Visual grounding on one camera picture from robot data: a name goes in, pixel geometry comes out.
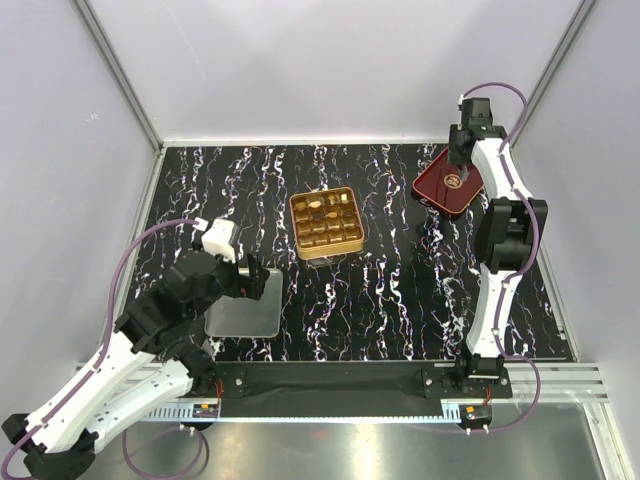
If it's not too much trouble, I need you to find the red square tray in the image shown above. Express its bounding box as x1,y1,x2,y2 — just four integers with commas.
412,148,483,216

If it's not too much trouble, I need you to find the gold chocolate tin box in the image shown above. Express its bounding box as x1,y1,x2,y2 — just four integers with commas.
289,186,365,261

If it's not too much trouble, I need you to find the silver tin lid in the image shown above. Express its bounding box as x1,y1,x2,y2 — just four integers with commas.
204,268,283,339

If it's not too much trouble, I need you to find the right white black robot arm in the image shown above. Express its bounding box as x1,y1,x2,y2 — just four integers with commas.
448,124,548,399

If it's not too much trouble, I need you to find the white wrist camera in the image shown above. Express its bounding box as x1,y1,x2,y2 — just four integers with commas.
192,218,239,263
458,97,493,130

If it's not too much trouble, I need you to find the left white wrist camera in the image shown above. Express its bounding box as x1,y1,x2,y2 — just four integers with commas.
192,218,239,263

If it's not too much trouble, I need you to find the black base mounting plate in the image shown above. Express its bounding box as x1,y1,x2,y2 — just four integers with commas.
213,361,513,420

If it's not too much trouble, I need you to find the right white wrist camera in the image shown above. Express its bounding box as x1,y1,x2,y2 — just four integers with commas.
458,97,493,130

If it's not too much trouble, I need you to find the white slotted cable duct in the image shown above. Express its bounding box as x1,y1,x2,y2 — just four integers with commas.
142,400,221,423

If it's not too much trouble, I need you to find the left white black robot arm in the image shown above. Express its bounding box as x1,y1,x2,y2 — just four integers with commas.
2,251,270,479

